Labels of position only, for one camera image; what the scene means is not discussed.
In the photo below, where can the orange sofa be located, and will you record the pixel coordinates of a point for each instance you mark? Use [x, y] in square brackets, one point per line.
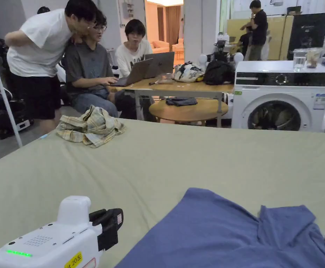
[159, 44]

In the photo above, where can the robot with round white shoulders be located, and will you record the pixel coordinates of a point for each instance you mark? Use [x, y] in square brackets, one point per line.
[221, 54]

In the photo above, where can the bed with pale green sheet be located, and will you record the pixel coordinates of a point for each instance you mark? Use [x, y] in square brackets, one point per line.
[179, 156]

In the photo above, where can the white and black robot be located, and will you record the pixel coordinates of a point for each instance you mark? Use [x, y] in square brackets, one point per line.
[3, 111]

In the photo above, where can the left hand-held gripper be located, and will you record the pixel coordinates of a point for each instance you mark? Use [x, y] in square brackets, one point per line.
[53, 240]

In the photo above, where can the plaid beige shirt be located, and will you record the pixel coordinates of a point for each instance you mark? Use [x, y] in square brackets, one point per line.
[92, 128]

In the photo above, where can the white washing machine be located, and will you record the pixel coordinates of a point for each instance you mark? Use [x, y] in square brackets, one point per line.
[265, 92]

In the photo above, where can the blue shirt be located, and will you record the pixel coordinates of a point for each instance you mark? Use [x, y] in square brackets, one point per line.
[207, 237]

